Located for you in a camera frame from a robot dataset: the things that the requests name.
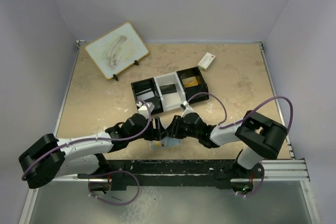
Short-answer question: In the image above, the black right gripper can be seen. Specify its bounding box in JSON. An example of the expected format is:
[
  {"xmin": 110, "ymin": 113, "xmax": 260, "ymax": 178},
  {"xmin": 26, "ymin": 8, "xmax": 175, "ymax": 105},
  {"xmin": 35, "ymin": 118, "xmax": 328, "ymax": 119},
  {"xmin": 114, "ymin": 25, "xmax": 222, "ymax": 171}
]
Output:
[{"xmin": 166, "ymin": 115, "xmax": 201, "ymax": 139}]

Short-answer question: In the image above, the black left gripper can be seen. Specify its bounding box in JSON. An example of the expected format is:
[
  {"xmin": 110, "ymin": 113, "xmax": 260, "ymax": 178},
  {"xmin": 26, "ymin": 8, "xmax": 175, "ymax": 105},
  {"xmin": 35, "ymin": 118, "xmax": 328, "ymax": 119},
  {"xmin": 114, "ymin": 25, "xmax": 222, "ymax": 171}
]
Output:
[{"xmin": 129, "ymin": 116, "xmax": 168, "ymax": 142}]

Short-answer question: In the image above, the beige card holder wallet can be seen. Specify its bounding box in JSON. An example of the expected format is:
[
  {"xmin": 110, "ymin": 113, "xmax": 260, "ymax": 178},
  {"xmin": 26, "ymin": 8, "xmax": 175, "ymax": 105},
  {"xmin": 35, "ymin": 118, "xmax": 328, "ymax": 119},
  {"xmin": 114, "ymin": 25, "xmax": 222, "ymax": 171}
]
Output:
[{"xmin": 151, "ymin": 136, "xmax": 182, "ymax": 150}]

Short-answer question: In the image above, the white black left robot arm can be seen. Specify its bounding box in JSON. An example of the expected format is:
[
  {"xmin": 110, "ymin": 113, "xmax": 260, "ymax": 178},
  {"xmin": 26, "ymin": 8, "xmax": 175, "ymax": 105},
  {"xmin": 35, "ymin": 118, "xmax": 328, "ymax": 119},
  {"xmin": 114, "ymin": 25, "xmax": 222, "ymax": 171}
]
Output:
[{"xmin": 18, "ymin": 113, "xmax": 167, "ymax": 189}]

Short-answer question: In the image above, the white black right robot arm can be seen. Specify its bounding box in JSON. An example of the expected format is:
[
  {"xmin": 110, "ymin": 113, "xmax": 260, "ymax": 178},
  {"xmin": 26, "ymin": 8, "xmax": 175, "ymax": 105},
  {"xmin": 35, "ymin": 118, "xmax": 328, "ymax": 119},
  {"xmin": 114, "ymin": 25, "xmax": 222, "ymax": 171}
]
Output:
[{"xmin": 166, "ymin": 112, "xmax": 288, "ymax": 177}]

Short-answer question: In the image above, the white card in left bin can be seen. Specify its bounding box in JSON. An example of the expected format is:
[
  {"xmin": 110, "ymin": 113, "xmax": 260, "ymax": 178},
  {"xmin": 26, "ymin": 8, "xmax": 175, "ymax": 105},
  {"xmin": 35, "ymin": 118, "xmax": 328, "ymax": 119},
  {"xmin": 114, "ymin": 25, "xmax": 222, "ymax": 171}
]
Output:
[{"xmin": 137, "ymin": 91, "xmax": 155, "ymax": 101}]

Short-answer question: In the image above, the gold card in right bin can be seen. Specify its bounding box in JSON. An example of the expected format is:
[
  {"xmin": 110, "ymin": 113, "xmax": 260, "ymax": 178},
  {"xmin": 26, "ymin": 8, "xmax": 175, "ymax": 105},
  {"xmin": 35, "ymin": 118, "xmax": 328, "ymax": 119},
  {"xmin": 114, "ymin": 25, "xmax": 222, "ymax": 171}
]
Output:
[{"xmin": 182, "ymin": 76, "xmax": 199, "ymax": 88}]

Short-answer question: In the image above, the white middle bin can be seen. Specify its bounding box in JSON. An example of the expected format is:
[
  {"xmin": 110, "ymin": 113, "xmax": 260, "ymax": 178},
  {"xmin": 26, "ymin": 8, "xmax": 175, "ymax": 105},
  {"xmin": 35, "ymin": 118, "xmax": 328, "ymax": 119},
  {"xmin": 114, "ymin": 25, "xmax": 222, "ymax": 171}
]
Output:
[{"xmin": 154, "ymin": 72, "xmax": 186, "ymax": 112}]

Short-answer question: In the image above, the black right bin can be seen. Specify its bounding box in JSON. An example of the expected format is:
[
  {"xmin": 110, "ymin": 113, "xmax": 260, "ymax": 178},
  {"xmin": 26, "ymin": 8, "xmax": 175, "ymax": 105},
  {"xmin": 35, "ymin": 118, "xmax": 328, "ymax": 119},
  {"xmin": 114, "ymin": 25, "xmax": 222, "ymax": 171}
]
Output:
[{"xmin": 176, "ymin": 67, "xmax": 211, "ymax": 104}]

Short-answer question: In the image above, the black bin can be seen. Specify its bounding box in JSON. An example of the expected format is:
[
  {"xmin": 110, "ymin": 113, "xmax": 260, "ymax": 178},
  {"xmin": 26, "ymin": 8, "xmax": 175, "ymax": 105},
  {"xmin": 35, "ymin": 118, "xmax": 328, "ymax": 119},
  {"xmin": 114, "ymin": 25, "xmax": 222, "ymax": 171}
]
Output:
[
  {"xmin": 131, "ymin": 78, "xmax": 163, "ymax": 115},
  {"xmin": 176, "ymin": 67, "xmax": 211, "ymax": 104}
]

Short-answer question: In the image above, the black left bin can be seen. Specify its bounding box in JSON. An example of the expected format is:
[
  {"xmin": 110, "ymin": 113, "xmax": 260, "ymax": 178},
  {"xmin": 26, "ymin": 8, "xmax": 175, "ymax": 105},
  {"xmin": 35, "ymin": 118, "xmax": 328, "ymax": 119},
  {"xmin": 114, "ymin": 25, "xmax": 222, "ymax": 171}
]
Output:
[{"xmin": 131, "ymin": 78, "xmax": 163, "ymax": 115}]

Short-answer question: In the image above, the black board stand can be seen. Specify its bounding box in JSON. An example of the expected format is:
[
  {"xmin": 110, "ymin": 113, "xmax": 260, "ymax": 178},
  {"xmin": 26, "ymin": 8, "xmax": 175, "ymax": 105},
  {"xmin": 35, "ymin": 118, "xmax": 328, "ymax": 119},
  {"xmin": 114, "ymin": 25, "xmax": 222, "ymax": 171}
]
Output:
[{"xmin": 112, "ymin": 60, "xmax": 139, "ymax": 81}]

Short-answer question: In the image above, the small white red box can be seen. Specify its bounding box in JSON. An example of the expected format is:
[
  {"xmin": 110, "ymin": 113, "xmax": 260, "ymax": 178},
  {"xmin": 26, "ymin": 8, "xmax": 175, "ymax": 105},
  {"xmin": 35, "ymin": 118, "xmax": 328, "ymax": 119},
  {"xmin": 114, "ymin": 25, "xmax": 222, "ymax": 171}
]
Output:
[{"xmin": 197, "ymin": 52, "xmax": 216, "ymax": 71}]

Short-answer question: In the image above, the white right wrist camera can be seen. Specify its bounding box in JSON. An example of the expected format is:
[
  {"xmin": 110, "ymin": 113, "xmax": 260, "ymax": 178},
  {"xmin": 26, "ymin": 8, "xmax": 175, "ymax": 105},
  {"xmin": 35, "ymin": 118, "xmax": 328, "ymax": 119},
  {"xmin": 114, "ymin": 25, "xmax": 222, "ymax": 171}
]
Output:
[{"xmin": 180, "ymin": 101, "xmax": 195, "ymax": 118}]

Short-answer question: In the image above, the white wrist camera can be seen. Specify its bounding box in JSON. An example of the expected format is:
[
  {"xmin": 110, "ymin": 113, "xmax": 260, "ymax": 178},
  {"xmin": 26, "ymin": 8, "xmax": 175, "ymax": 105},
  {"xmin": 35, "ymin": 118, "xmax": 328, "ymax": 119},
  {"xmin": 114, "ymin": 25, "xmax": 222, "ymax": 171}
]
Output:
[
  {"xmin": 136, "ymin": 101, "xmax": 155, "ymax": 119},
  {"xmin": 180, "ymin": 101, "xmax": 195, "ymax": 118}
]

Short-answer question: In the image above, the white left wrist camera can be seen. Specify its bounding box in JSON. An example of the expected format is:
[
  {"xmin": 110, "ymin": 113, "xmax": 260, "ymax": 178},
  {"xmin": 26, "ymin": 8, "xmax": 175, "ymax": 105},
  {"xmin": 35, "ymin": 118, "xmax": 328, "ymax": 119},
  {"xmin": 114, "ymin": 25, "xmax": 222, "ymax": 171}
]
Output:
[{"xmin": 136, "ymin": 101, "xmax": 155, "ymax": 119}]

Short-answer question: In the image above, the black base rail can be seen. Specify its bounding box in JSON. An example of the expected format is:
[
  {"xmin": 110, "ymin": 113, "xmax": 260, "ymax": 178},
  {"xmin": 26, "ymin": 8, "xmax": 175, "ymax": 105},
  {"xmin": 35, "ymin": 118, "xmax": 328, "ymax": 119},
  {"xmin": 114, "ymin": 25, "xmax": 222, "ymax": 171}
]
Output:
[{"xmin": 78, "ymin": 159, "xmax": 265, "ymax": 189}]

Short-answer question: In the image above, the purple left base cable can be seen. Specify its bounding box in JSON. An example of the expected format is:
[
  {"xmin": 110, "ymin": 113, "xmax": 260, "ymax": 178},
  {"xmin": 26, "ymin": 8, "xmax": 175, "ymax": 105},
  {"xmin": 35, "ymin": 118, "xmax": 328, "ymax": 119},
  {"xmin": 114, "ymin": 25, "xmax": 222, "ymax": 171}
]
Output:
[{"xmin": 88, "ymin": 170, "xmax": 141, "ymax": 206}]

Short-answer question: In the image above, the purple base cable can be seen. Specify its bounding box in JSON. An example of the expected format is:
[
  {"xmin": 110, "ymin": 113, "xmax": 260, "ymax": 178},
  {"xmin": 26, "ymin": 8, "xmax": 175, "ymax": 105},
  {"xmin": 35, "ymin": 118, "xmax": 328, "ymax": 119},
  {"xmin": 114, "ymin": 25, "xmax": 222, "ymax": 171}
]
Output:
[
  {"xmin": 88, "ymin": 170, "xmax": 141, "ymax": 206},
  {"xmin": 235, "ymin": 165, "xmax": 267, "ymax": 199}
]

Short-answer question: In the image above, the white board with wooden frame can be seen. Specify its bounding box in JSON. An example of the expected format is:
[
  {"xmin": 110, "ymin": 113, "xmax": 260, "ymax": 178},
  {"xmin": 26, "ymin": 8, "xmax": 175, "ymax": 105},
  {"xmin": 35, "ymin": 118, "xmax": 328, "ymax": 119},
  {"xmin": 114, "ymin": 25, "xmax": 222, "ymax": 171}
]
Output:
[{"xmin": 85, "ymin": 22, "xmax": 149, "ymax": 80}]

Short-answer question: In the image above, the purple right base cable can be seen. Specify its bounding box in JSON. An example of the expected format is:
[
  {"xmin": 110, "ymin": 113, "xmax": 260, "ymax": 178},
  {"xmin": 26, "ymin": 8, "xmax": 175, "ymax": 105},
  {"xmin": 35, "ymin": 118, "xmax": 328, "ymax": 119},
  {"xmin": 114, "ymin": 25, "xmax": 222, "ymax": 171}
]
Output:
[{"xmin": 235, "ymin": 165, "xmax": 267, "ymax": 199}]

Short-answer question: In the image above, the aluminium table frame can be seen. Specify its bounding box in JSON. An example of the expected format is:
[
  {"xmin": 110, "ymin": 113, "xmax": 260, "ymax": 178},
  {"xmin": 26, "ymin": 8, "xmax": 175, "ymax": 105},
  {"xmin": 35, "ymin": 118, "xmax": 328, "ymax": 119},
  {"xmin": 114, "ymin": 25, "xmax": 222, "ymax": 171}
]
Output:
[{"xmin": 18, "ymin": 40, "xmax": 321, "ymax": 224}]

